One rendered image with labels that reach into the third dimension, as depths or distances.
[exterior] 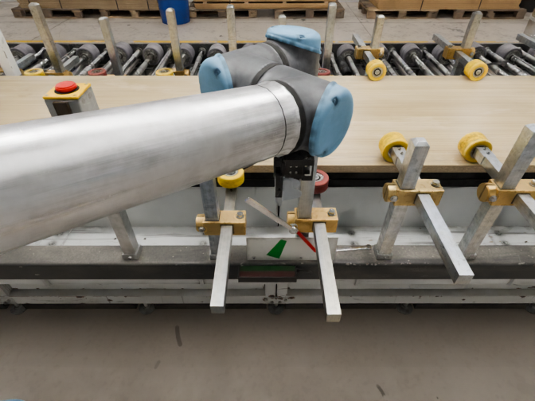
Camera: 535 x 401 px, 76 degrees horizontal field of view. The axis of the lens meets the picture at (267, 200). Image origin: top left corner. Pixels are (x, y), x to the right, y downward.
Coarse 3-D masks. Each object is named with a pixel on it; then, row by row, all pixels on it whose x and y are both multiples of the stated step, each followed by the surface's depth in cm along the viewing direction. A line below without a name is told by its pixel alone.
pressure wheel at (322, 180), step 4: (316, 172) 101; (320, 172) 101; (324, 172) 101; (316, 176) 99; (320, 176) 100; (324, 176) 99; (328, 176) 100; (316, 180) 98; (320, 180) 98; (324, 180) 98; (328, 180) 98; (316, 184) 96; (320, 184) 97; (324, 184) 97; (316, 188) 97; (320, 188) 97; (324, 188) 98; (316, 192) 98; (320, 192) 98
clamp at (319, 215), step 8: (296, 208) 94; (312, 208) 94; (320, 208) 94; (328, 208) 94; (288, 216) 92; (296, 216) 92; (312, 216) 92; (320, 216) 92; (328, 216) 92; (336, 216) 92; (304, 224) 92; (312, 224) 92; (328, 224) 92; (336, 224) 92
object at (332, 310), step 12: (324, 228) 90; (324, 240) 87; (324, 252) 84; (324, 264) 81; (324, 276) 78; (324, 288) 76; (336, 288) 76; (324, 300) 75; (336, 300) 74; (324, 312) 75; (336, 312) 71
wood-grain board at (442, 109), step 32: (0, 96) 142; (32, 96) 142; (96, 96) 142; (128, 96) 142; (160, 96) 142; (384, 96) 142; (416, 96) 142; (448, 96) 142; (480, 96) 142; (512, 96) 142; (352, 128) 122; (384, 128) 122; (416, 128) 122; (448, 128) 122; (480, 128) 122; (512, 128) 122; (320, 160) 107; (352, 160) 107; (384, 160) 107; (448, 160) 107
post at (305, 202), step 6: (306, 174) 82; (300, 180) 85; (312, 180) 83; (300, 186) 85; (306, 186) 84; (312, 186) 84; (306, 192) 85; (312, 192) 85; (300, 198) 87; (306, 198) 87; (312, 198) 87; (300, 204) 88; (306, 204) 88; (312, 204) 88; (300, 210) 90; (306, 210) 90; (300, 216) 91; (306, 216) 91; (306, 234) 96
